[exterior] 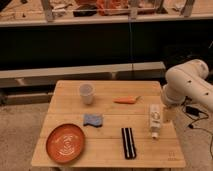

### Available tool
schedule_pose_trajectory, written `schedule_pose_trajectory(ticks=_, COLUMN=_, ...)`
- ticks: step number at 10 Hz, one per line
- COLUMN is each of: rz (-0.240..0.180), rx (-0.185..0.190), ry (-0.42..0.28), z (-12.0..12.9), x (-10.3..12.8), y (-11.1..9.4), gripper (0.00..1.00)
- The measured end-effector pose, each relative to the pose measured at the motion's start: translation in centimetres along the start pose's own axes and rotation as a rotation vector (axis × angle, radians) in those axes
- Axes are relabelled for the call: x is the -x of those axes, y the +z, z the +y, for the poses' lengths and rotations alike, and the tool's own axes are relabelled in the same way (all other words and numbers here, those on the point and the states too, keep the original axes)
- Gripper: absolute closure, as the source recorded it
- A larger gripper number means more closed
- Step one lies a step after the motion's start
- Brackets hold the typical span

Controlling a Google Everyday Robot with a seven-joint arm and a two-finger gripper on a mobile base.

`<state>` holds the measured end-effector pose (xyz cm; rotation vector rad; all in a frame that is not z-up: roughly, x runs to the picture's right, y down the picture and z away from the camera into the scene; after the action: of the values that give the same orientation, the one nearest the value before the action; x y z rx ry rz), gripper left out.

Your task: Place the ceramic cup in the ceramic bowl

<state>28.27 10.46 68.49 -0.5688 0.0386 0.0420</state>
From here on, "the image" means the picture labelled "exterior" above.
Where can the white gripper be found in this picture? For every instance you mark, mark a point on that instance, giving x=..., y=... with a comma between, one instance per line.
x=168, y=114

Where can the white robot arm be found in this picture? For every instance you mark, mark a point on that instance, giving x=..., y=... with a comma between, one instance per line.
x=186, y=80

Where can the orange ceramic bowl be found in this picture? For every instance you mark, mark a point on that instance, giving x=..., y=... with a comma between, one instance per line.
x=65, y=143

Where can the white lotion bottle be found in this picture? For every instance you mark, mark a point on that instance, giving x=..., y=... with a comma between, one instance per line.
x=154, y=120

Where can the orange toy carrot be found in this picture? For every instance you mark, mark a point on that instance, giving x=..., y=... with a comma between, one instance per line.
x=126, y=100

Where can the wooden folding table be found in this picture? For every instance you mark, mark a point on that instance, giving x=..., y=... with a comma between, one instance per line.
x=104, y=145

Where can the blue sponge cloth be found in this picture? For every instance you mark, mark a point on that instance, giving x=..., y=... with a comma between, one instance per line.
x=93, y=120

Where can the orange object on shelf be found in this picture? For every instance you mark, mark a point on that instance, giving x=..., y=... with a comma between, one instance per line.
x=113, y=7

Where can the long metal bench rail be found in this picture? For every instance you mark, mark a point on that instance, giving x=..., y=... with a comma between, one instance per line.
x=49, y=76

